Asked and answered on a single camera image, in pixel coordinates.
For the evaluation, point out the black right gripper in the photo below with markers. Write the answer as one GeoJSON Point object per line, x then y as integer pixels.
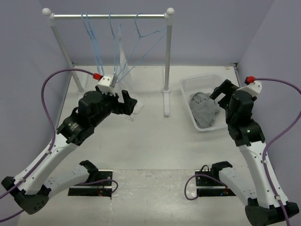
{"type": "Point", "coordinates": [226, 87]}

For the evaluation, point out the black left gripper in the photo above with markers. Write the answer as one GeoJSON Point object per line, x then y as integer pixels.
{"type": "Point", "coordinates": [127, 107]}

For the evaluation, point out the grey tank top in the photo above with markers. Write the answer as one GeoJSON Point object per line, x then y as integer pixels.
{"type": "Point", "coordinates": [204, 109]}

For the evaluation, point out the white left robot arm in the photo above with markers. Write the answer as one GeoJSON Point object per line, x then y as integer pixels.
{"type": "Point", "coordinates": [34, 187]}

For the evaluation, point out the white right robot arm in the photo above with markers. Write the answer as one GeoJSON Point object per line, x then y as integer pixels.
{"type": "Point", "coordinates": [265, 202]}

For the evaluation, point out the white tank top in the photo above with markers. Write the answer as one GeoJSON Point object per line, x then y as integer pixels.
{"type": "Point", "coordinates": [124, 78]}

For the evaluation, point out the blue empty hanger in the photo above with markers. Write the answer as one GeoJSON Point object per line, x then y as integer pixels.
{"type": "Point", "coordinates": [94, 42]}

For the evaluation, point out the white plastic laundry basket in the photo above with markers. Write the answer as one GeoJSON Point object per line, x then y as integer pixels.
{"type": "Point", "coordinates": [205, 83]}

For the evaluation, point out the white metal clothes rack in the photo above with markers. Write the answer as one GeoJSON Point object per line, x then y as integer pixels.
{"type": "Point", "coordinates": [168, 15]}

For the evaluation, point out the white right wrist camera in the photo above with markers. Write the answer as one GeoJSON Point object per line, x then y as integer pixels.
{"type": "Point", "coordinates": [253, 87]}

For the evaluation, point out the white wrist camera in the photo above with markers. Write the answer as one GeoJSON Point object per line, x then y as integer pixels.
{"type": "Point", "coordinates": [107, 84]}
{"type": "Point", "coordinates": [253, 87]}

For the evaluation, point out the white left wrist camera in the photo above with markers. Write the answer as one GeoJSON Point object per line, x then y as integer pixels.
{"type": "Point", "coordinates": [107, 84]}

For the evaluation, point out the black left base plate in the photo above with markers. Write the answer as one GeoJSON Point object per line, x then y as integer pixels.
{"type": "Point", "coordinates": [99, 186]}

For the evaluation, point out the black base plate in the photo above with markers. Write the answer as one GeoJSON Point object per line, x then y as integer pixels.
{"type": "Point", "coordinates": [99, 186]}
{"type": "Point", "coordinates": [207, 187]}

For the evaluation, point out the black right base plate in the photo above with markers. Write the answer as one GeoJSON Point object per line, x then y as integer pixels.
{"type": "Point", "coordinates": [207, 187]}

